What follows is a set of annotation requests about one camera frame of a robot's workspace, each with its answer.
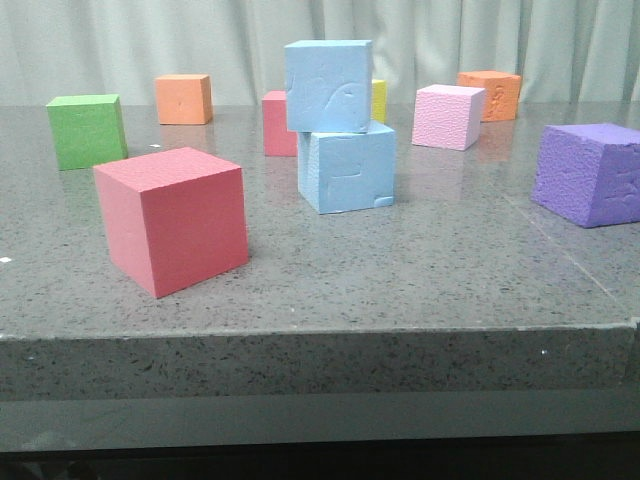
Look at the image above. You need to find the orange foam cube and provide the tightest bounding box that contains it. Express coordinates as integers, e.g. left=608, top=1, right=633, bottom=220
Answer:
left=154, top=74, right=214, bottom=125
left=457, top=70, right=522, bottom=122

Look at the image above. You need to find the purple foam cube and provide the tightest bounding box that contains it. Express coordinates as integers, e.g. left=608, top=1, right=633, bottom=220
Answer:
left=531, top=123, right=639, bottom=228

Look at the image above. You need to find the grey-green curtain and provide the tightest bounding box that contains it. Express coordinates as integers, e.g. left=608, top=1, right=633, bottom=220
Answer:
left=1, top=1, right=639, bottom=106

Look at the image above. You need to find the green foam cube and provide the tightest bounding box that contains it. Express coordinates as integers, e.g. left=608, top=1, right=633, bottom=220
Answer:
left=46, top=94, right=128, bottom=171

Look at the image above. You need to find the pink foam cube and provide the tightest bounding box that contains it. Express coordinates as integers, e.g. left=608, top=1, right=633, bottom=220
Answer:
left=411, top=84, right=486, bottom=151

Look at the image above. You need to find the orange foam cube left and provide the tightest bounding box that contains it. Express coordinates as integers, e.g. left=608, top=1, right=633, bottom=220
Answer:
left=154, top=74, right=214, bottom=125

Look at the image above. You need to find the large red foam cube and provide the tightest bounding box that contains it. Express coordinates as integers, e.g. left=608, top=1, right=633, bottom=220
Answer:
left=93, top=147, right=248, bottom=298

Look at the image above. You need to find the orange foam cube right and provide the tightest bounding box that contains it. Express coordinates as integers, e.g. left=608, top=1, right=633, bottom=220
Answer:
left=457, top=70, right=522, bottom=122

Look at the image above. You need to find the yellow foam cube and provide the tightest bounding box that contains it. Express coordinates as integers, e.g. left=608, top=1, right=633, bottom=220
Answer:
left=371, top=79, right=387, bottom=123

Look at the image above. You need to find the light blue cube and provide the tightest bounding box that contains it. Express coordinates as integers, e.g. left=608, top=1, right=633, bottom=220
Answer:
left=284, top=40, right=373, bottom=133
left=297, top=121, right=396, bottom=214

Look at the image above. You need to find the small red foam cube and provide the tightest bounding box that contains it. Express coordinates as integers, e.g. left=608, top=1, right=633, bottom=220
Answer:
left=262, top=90, right=297, bottom=157

